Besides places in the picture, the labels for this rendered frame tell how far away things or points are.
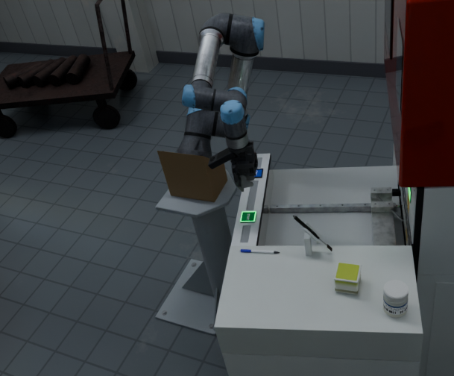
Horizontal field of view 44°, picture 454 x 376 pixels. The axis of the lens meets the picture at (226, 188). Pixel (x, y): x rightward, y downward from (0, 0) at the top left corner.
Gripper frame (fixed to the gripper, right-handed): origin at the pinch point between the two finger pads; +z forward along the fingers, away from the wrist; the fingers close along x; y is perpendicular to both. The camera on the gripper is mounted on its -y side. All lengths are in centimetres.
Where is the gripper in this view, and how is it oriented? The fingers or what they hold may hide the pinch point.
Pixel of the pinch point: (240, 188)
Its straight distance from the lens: 202.3
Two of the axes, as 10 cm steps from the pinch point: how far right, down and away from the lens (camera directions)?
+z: 1.6, 7.6, 6.3
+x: 1.5, -6.5, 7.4
